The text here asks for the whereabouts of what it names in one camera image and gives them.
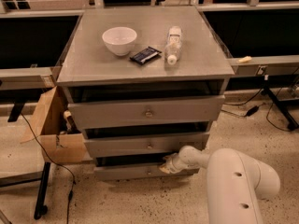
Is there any brown cardboard box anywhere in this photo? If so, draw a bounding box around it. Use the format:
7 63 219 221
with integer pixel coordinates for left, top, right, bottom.
21 87 87 164

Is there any white ceramic bowl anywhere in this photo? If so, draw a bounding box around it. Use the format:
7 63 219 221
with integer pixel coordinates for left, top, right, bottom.
102 27 137 56

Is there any small yellow foam piece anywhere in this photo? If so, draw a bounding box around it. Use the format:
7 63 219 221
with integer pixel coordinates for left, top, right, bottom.
237 56 252 63

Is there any clear plastic water bottle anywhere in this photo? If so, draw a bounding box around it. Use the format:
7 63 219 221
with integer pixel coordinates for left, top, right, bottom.
164 26 182 65

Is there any grey top drawer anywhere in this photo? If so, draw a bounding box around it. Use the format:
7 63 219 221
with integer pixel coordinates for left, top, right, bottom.
68 95 224 129

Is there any wall power outlet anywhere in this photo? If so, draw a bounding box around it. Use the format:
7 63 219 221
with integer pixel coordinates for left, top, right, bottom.
256 65 267 76

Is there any black floor cable left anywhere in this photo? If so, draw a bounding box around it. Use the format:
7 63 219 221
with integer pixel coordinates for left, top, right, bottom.
20 112 77 224

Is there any black table leg left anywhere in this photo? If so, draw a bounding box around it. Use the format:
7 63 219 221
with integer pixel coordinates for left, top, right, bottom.
34 162 50 220

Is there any grey middle drawer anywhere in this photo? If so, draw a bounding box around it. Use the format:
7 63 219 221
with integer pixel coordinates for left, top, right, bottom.
85 132 209 158

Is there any grey drawer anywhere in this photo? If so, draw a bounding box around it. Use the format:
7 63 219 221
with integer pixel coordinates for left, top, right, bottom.
93 162 199 181
68 95 224 129
85 132 209 158

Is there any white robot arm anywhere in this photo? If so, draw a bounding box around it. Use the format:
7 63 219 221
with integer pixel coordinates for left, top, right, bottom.
160 146 280 224

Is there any grey drawer cabinet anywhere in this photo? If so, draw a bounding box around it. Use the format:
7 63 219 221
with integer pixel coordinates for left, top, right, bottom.
58 7 234 181

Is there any black power adapter cable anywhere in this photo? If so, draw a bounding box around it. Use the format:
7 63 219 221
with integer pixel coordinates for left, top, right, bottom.
221 88 267 118

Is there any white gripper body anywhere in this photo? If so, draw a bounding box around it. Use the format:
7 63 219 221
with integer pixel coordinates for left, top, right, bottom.
164 155 184 174

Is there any grey bottom drawer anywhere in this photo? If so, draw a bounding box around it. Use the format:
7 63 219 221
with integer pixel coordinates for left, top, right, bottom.
93 162 199 181

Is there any black stand leg right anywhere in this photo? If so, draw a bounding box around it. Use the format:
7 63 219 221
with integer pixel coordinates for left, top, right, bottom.
262 75 299 131

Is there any dark blue snack packet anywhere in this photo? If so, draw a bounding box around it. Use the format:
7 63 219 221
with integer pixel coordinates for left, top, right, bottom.
130 47 161 65

